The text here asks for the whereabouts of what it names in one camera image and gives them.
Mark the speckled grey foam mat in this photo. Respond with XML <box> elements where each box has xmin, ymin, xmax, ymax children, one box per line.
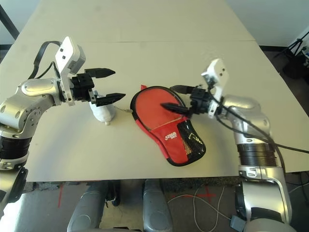
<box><xmin>25</xmin><ymin>182</ymin><xmax>61</xmax><ymax>191</ymax></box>

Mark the black flat ribbon cable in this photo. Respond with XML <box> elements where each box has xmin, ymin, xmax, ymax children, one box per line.
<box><xmin>30</xmin><ymin>41</ymin><xmax>62</xmax><ymax>79</ymax></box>

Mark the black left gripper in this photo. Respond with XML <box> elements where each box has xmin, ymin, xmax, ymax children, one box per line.
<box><xmin>70</xmin><ymin>68</ymin><xmax>126</xmax><ymax>107</ymax></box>

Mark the black bag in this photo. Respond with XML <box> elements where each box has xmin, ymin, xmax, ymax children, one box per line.
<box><xmin>282</xmin><ymin>54</ymin><xmax>309</xmax><ymax>79</ymax></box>

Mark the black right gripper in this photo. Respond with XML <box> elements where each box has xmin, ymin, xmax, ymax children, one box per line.
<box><xmin>160</xmin><ymin>84</ymin><xmax>217</xmax><ymax>117</ymax></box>

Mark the grey foot pedal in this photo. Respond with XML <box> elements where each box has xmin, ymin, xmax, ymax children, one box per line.
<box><xmin>230</xmin><ymin>215</ymin><xmax>247</xmax><ymax>229</ymax></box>

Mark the black tripod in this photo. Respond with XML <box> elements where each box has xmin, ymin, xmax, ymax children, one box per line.
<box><xmin>274</xmin><ymin>31</ymin><xmax>309</xmax><ymax>58</ymax></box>

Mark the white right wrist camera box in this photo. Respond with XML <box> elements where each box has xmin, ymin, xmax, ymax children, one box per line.
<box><xmin>201</xmin><ymin>58</ymin><xmax>229</xmax><ymax>119</ymax></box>

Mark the black metal frame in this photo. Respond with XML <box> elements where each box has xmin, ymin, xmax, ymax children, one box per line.
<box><xmin>0</xmin><ymin>3</ymin><xmax>20</xmax><ymax>41</ymax></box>

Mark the grey robot leg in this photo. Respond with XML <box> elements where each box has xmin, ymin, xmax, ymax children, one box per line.
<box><xmin>142</xmin><ymin>179</ymin><xmax>173</xmax><ymax>232</ymax></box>
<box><xmin>67</xmin><ymin>180</ymin><xmax>121</xmax><ymax>232</ymax></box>

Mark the red tape line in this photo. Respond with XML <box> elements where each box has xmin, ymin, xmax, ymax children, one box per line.
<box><xmin>57</xmin><ymin>185</ymin><xmax>64</xmax><ymax>208</ymax></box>

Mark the grey robot right leg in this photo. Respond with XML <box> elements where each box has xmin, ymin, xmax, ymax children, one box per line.
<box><xmin>142</xmin><ymin>179</ymin><xmax>173</xmax><ymax>232</ymax></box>

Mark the white floor cable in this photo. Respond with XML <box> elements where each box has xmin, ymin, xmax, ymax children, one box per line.
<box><xmin>168</xmin><ymin>186</ymin><xmax>232</xmax><ymax>230</ymax></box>

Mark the white and grey plush toy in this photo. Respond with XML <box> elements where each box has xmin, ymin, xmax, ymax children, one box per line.
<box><xmin>89</xmin><ymin>90</ymin><xmax>116</xmax><ymax>126</ymax></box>

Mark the thin black left wrist cable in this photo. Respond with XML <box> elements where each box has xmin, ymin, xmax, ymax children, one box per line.
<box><xmin>36</xmin><ymin>61</ymin><xmax>60</xmax><ymax>78</ymax></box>

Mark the grey robot left leg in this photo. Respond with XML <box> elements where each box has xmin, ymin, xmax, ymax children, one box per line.
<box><xmin>67</xmin><ymin>180</ymin><xmax>121</xmax><ymax>232</ymax></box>

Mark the red and black paddle case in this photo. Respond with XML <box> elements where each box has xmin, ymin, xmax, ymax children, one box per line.
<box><xmin>130</xmin><ymin>84</ymin><xmax>207</xmax><ymax>167</ymax></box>

